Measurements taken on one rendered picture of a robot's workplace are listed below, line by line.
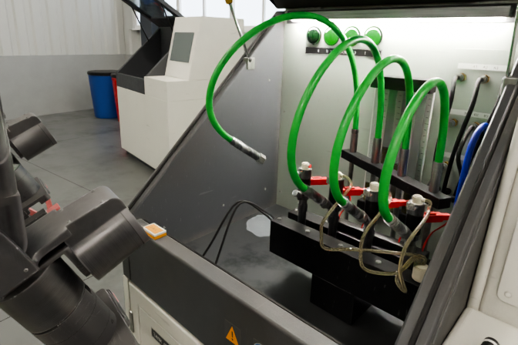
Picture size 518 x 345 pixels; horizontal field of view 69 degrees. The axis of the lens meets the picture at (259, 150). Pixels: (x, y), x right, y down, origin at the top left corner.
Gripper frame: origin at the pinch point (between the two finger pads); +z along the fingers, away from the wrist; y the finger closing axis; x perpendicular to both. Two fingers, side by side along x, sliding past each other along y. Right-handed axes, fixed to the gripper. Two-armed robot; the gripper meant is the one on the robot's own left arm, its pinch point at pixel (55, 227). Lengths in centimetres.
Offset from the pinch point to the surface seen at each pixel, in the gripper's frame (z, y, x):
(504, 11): -5, -45, -85
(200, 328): 23.7, -23.7, -9.2
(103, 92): 128, 570, -130
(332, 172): -1, -42, -37
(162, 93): 72, 249, -113
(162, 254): 13.4, -11.3, -12.3
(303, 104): -9, -34, -42
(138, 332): 37.3, 1.3, 2.0
